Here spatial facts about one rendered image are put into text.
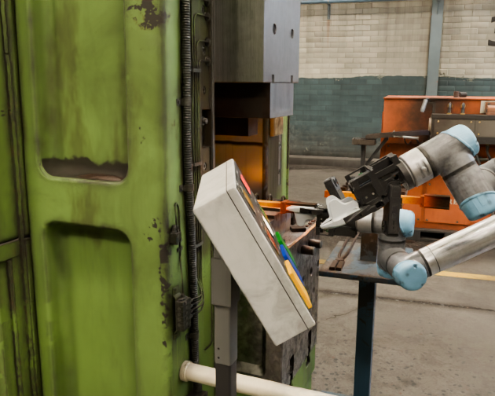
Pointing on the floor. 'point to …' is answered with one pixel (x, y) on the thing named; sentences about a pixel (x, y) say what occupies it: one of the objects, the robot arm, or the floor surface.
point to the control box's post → (225, 347)
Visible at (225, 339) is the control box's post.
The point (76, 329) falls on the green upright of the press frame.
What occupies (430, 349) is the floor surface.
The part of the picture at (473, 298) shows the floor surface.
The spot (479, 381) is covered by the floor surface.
